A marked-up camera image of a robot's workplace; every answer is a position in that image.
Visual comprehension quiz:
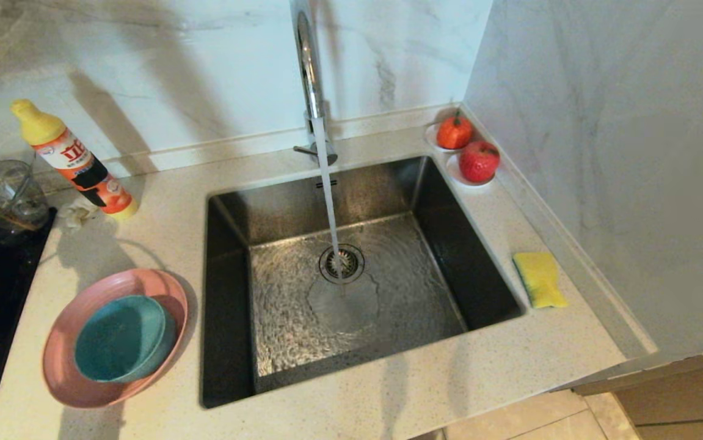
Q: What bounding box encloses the orange dish soap bottle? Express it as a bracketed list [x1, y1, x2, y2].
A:
[10, 99, 140, 221]

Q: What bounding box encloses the stainless steel sink basin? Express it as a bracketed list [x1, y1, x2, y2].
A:
[200, 155, 526, 409]

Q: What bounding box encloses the yellow fish-shaped sponge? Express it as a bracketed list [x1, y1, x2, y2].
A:
[512, 252, 569, 309]

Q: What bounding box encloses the running tap water stream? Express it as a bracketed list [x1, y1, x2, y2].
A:
[313, 117, 347, 288]

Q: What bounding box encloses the small white dish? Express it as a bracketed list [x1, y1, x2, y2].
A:
[424, 122, 475, 153]
[446, 153, 498, 187]

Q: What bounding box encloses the red apple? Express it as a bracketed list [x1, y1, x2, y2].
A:
[459, 141, 501, 184]

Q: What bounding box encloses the chrome kitchen faucet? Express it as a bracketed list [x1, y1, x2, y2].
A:
[289, 0, 339, 167]

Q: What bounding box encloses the pink round plate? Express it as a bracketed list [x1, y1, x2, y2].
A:
[42, 268, 189, 409]

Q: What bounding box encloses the blue bowl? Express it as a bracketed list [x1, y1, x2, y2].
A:
[74, 295, 177, 384]

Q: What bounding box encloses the crumpled white tissue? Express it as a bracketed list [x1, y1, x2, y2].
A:
[58, 200, 103, 230]

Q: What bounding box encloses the clear glass bowl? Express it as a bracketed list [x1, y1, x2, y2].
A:
[0, 159, 53, 240]

